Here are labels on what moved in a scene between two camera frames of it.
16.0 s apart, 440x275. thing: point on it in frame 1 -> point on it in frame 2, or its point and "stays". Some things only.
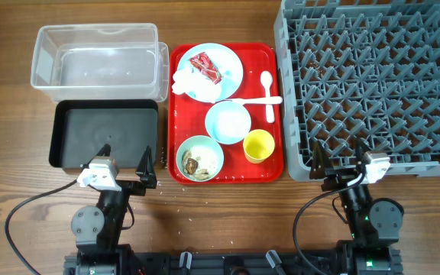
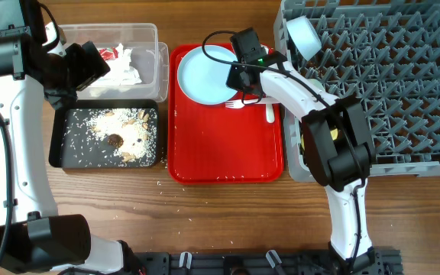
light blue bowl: (228, 123) -> (305, 37)
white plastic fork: (259, 100) stays
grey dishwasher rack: (389, 72) stays
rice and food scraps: (190, 163) -> (131, 132)
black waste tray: (80, 129) stays
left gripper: (143, 169) -> (91, 66)
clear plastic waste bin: (101, 61) stays
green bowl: (199, 158) -> (318, 84)
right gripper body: (339, 178) -> (235, 80)
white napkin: (186, 81) -> (121, 72)
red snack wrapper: (207, 67) -> (108, 53)
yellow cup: (257, 145) -> (333, 133)
